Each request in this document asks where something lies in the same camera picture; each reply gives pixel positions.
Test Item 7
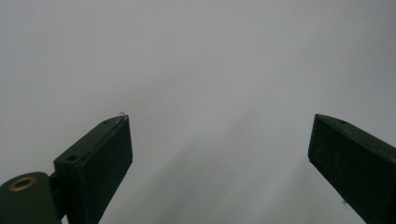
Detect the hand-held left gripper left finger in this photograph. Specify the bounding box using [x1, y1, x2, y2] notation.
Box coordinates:
[52, 114, 134, 224]

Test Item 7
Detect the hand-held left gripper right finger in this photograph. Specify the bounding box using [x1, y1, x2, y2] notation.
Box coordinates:
[307, 113, 396, 224]

